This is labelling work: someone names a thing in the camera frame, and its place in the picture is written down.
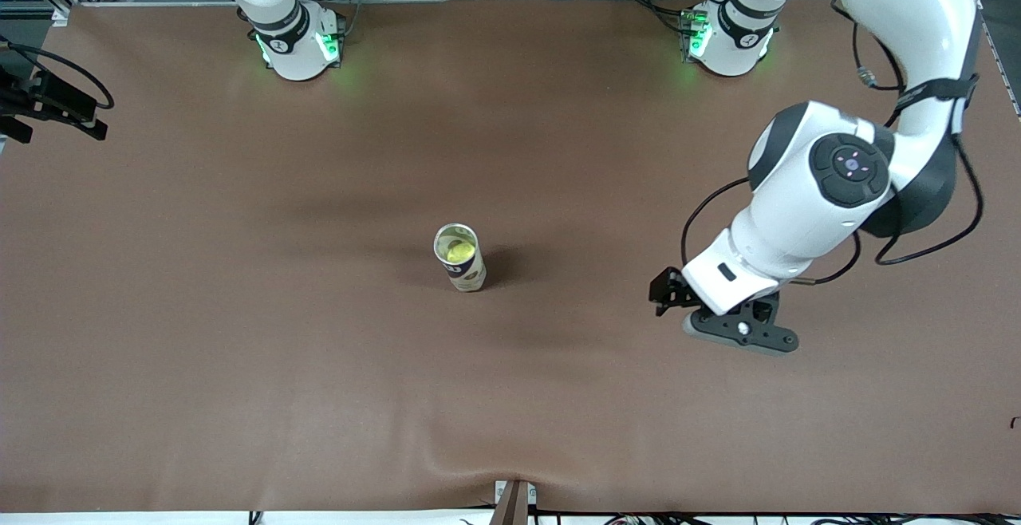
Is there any brown table cover cloth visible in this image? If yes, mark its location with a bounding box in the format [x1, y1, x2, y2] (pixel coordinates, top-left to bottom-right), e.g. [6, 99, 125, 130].
[0, 0, 1021, 514]

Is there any metal camera mast bracket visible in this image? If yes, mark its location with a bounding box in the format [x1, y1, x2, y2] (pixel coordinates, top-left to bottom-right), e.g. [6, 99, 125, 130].
[489, 479, 538, 525]

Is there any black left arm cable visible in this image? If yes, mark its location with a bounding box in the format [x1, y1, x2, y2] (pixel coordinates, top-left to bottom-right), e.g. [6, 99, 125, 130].
[680, 0, 986, 286]

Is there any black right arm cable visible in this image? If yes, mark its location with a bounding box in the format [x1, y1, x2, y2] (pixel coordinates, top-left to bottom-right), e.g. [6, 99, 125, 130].
[0, 34, 115, 111]

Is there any clear Wilson tennis ball can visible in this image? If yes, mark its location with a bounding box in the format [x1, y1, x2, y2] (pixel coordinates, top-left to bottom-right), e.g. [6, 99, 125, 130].
[433, 223, 487, 293]

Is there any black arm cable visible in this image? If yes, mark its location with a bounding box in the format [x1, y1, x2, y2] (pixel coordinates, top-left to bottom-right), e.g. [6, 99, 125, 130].
[0, 34, 115, 111]
[680, 0, 986, 286]

